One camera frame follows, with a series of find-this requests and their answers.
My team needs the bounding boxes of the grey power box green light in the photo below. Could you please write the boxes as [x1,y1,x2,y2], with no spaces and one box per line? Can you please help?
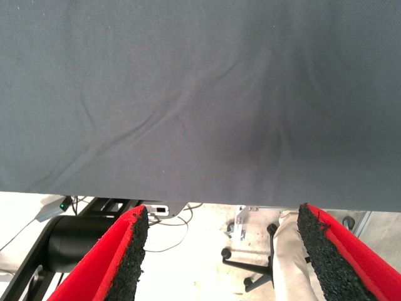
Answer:
[34,196,73,223]

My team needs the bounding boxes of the thin black floor cable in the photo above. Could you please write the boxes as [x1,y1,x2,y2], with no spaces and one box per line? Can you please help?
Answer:
[143,203,203,253]

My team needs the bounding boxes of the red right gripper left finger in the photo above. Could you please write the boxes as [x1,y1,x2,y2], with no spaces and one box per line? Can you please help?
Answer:
[46,205,150,301]

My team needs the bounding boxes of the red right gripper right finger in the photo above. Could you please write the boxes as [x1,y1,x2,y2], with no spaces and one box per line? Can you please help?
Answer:
[296,203,401,301]

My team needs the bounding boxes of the grey robot base cover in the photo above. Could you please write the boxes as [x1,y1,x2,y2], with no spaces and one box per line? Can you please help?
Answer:
[137,200,189,220]

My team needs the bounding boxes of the black office chair base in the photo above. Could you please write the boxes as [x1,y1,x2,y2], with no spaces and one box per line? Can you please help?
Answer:
[221,223,279,294]

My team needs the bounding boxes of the dark grey table cloth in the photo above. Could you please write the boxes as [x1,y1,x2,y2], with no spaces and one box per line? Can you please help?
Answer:
[0,0,401,213]

